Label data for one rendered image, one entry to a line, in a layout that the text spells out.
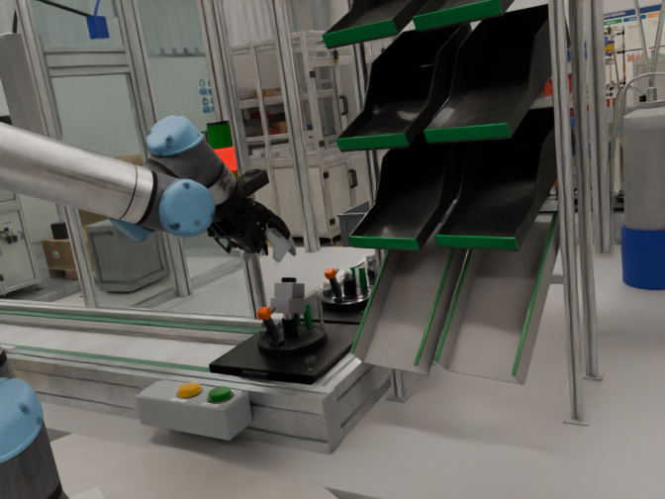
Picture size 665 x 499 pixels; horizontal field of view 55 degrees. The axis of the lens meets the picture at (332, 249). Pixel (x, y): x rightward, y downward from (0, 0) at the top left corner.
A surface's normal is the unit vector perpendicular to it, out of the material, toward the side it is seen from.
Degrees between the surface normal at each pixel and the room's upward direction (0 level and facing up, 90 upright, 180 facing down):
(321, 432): 90
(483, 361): 45
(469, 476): 0
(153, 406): 90
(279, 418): 90
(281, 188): 90
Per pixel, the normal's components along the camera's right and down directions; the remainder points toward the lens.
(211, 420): -0.48, 0.26
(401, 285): -0.54, -0.50
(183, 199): 0.58, 0.12
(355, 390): 0.87, 0.00
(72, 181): 0.51, 0.33
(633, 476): -0.14, -0.96
